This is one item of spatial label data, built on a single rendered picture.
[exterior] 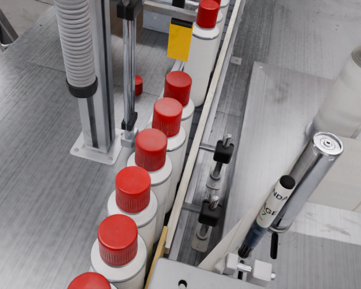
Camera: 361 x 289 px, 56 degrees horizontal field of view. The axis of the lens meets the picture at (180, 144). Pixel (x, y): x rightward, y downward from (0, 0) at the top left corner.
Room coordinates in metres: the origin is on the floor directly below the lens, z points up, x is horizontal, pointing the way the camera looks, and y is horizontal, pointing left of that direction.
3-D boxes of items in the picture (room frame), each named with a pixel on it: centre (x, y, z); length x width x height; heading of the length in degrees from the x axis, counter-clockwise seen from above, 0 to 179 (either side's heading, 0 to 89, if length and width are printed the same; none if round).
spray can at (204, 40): (0.53, -0.01, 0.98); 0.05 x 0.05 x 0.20
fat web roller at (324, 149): (0.28, -0.17, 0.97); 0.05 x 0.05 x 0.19
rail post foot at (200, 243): (0.26, -0.06, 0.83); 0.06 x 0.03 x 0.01; 171
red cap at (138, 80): (0.58, 0.12, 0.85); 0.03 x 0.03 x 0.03
